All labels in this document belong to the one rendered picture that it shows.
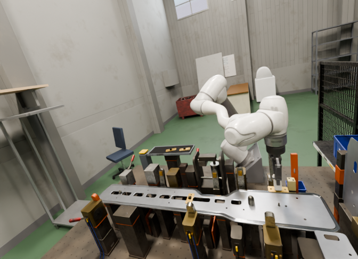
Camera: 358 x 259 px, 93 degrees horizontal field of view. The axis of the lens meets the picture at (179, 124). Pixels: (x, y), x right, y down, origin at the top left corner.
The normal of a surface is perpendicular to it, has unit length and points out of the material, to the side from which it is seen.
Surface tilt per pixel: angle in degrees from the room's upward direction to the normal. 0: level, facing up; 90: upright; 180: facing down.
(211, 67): 76
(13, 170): 90
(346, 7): 90
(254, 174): 90
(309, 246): 0
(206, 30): 90
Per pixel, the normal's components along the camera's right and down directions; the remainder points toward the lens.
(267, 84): -0.39, 0.34
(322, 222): -0.21, -0.94
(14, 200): 0.91, -0.09
